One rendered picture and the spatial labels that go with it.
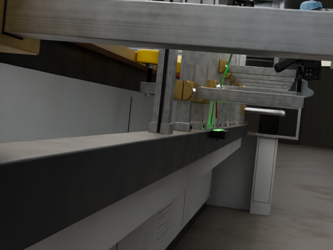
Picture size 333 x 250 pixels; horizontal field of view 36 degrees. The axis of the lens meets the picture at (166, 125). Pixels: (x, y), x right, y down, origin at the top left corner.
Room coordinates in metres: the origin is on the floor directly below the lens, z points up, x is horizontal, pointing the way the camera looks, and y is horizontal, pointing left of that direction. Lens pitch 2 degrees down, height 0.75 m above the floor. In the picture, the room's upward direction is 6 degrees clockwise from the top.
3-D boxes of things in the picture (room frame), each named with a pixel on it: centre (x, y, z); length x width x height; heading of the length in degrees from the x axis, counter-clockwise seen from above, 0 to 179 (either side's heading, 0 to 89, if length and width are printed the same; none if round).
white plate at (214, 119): (1.81, -0.16, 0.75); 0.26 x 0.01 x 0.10; 168
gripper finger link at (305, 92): (1.80, -0.47, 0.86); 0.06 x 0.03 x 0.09; 78
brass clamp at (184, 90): (1.38, -0.05, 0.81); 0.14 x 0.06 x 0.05; 168
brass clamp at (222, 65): (2.11, -0.20, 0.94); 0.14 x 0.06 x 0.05; 168
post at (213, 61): (1.84, -0.14, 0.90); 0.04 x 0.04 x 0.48; 78
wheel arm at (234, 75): (2.36, -0.30, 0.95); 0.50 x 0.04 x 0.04; 78
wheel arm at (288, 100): (1.38, -0.13, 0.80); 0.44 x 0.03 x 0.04; 78
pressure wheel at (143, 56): (1.42, 0.06, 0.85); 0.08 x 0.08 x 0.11
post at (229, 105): (2.58, -0.30, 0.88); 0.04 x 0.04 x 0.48; 78
